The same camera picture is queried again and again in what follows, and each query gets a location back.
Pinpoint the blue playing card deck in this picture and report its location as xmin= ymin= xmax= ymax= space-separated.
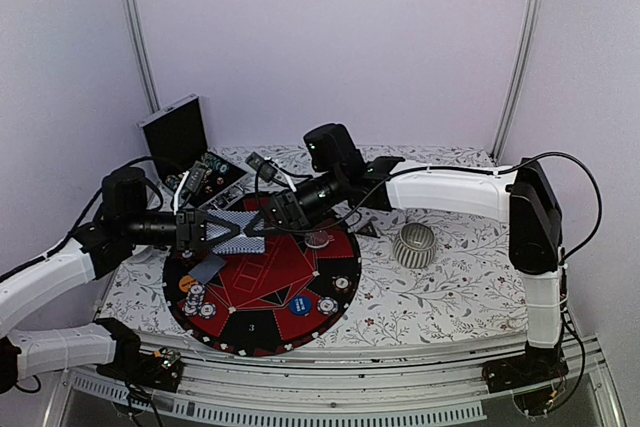
xmin=206 ymin=209 xmax=266 ymax=255

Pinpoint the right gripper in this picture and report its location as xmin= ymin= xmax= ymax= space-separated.
xmin=244 ymin=168 xmax=345 ymax=237

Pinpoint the clear acrylic dealer button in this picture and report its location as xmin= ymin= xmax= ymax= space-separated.
xmin=304 ymin=230 xmax=334 ymax=250

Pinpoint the right aluminium post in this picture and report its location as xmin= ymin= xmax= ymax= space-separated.
xmin=490 ymin=0 xmax=543 ymax=161

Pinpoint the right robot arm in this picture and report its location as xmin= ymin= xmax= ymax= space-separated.
xmin=254 ymin=123 xmax=573 ymax=383

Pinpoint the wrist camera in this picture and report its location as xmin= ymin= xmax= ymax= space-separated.
xmin=172 ymin=161 xmax=207 ymax=213
xmin=246 ymin=152 xmax=297 ymax=192

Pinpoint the aluminium post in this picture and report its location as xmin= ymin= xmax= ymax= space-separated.
xmin=490 ymin=0 xmax=543 ymax=161
xmin=122 ymin=0 xmax=160 ymax=113

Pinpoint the round red black poker mat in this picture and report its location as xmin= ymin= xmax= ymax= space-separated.
xmin=163 ymin=226 xmax=362 ymax=357

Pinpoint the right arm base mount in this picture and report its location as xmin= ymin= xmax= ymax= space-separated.
xmin=481 ymin=354 xmax=569 ymax=417

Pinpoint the blue small blind button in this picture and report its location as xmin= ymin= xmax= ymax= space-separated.
xmin=289 ymin=295 xmax=312 ymax=316

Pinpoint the chip row in case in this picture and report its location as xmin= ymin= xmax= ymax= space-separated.
xmin=201 ymin=152 xmax=230 ymax=176
xmin=165 ymin=175 xmax=181 ymax=191

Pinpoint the black triangular all-in button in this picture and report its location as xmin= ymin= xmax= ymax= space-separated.
xmin=355 ymin=219 xmax=380 ymax=238

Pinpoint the single blue white chip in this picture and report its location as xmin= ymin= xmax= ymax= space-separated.
xmin=198 ymin=302 xmax=217 ymax=319

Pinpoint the aluminium poker chip case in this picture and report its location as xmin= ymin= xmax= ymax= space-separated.
xmin=138 ymin=94 xmax=248 ymax=210

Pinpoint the orange big blind button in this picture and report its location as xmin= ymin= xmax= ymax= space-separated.
xmin=179 ymin=275 xmax=199 ymax=293

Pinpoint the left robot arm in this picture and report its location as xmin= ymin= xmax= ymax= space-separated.
xmin=1 ymin=160 xmax=241 ymax=392

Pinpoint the spread blue chips pile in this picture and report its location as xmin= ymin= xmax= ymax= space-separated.
xmin=182 ymin=284 xmax=206 ymax=316

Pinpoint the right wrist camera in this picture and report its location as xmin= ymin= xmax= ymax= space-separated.
xmin=246 ymin=152 xmax=297 ymax=192

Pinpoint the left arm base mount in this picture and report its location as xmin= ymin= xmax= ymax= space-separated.
xmin=96 ymin=347 xmax=184 ymax=393

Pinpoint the floral table cover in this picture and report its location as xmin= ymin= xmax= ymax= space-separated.
xmin=96 ymin=145 xmax=527 ymax=352

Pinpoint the blue white chip stack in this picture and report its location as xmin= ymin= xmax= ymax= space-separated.
xmin=317 ymin=297 xmax=339 ymax=315

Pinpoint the aluminium front rail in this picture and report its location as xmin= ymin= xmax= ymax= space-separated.
xmin=43 ymin=334 xmax=631 ymax=426

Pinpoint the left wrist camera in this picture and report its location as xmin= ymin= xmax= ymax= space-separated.
xmin=172 ymin=161 xmax=207 ymax=213

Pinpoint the left aluminium post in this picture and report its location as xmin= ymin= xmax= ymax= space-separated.
xmin=122 ymin=0 xmax=160 ymax=113

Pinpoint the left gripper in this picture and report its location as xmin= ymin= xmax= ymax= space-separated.
xmin=123 ymin=207 xmax=240 ymax=252

